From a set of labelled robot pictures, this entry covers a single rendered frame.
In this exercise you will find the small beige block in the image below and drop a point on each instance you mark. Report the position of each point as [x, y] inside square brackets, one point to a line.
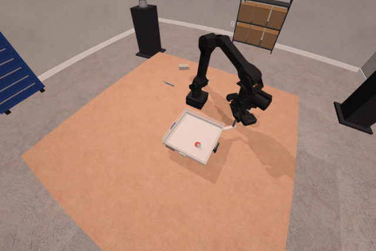
[184, 66]

